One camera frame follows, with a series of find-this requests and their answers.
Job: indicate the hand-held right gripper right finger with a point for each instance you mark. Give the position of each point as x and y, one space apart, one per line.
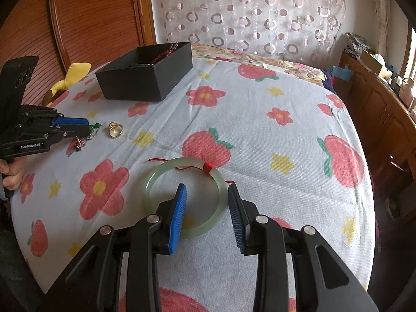
237 221

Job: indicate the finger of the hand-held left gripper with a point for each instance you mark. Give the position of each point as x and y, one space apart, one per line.
73 122
76 132

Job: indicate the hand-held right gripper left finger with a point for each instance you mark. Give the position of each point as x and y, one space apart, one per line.
177 221

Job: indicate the silver dark stone earring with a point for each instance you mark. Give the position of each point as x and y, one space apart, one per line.
79 143

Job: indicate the green stone earring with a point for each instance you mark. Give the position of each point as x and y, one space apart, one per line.
96 126

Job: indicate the pale green jade bangle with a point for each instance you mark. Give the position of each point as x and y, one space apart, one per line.
152 208

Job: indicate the black square box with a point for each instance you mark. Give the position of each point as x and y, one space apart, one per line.
136 83

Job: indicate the person's left hand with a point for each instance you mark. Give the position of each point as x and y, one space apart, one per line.
11 175

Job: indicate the yellow plush toy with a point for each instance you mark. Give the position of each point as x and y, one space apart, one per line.
73 73

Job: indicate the strawberry flower printed sheet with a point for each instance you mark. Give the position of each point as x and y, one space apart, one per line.
260 136

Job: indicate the brown wooden wardrobe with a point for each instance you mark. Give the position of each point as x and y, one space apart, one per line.
91 16

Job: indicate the dark round container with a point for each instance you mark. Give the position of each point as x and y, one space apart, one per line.
394 205

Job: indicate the floral quilt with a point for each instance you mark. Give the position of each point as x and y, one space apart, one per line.
247 58

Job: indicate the blue plastic bag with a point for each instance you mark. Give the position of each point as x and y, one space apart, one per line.
339 71

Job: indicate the long wooden cabinet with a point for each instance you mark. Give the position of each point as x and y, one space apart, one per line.
383 113

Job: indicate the sheer circle-patterned curtain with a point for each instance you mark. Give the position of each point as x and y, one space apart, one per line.
247 13

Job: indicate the cardboard box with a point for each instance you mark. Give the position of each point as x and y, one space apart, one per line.
370 60

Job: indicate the pile of printed bags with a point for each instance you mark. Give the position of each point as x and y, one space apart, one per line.
356 44

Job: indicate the window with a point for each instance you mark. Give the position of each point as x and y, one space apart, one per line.
413 52

